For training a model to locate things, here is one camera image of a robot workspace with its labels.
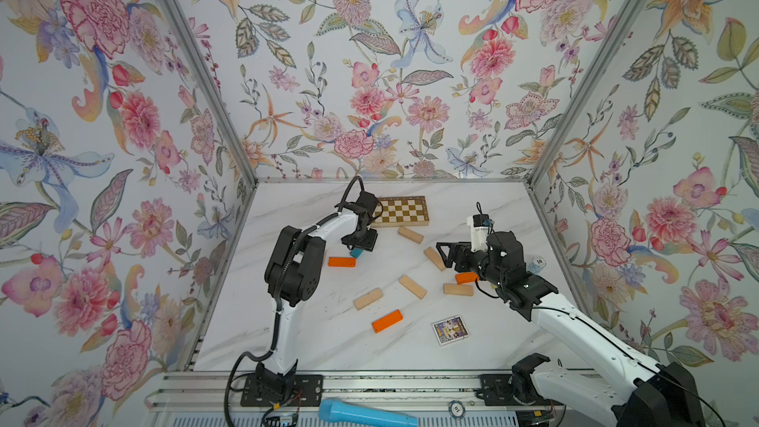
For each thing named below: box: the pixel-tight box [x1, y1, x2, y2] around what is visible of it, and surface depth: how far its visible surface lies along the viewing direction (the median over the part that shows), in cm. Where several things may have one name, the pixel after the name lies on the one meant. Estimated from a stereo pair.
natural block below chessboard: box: [397, 226, 424, 245], surface depth 106 cm
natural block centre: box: [399, 273, 427, 300], surface depth 95 cm
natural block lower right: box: [443, 283, 475, 297], surface depth 94 cm
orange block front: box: [371, 309, 405, 334], surface depth 88 cm
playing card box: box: [431, 315, 470, 346], surface depth 84 cm
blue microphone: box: [318, 399, 420, 427], surface depth 72 cm
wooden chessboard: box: [370, 195, 430, 227], surface depth 109 cm
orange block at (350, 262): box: [328, 256, 357, 268], surface depth 100 cm
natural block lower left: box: [353, 287, 385, 311], surface depth 92 cm
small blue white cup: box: [528, 255, 547, 275], surface depth 93 cm
